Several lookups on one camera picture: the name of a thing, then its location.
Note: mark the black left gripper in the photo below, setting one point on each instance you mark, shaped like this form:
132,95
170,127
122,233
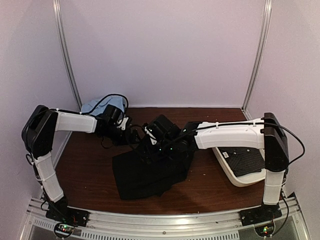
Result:
126,140

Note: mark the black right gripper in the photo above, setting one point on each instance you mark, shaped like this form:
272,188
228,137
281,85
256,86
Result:
149,150

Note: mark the black long sleeve shirt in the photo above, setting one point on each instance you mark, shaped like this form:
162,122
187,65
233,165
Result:
136,179

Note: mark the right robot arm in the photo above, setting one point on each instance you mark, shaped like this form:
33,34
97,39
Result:
261,134

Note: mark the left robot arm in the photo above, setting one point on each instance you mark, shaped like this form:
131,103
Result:
39,131

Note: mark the light blue folded shirt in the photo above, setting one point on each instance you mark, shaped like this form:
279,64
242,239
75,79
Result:
96,107

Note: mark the dark pinstriped folded shirt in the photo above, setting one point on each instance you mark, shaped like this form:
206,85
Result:
243,160

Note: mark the white plastic laundry basket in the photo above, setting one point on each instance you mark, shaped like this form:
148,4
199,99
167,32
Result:
238,181

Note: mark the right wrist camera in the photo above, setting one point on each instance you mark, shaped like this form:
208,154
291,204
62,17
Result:
161,129

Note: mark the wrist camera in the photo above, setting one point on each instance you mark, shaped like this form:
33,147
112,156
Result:
115,117
161,129

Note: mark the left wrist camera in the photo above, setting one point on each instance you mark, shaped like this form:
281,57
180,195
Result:
115,117

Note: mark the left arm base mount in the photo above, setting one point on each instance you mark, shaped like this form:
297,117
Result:
61,212

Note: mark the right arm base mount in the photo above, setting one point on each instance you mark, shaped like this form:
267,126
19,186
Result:
260,214

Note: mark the aluminium frame post left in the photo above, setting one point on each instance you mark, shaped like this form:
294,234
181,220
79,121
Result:
65,52

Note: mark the aluminium frame post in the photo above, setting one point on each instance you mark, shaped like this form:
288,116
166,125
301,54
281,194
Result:
65,52
263,36

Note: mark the aluminium frame post right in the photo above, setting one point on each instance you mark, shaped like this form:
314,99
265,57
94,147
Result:
263,36

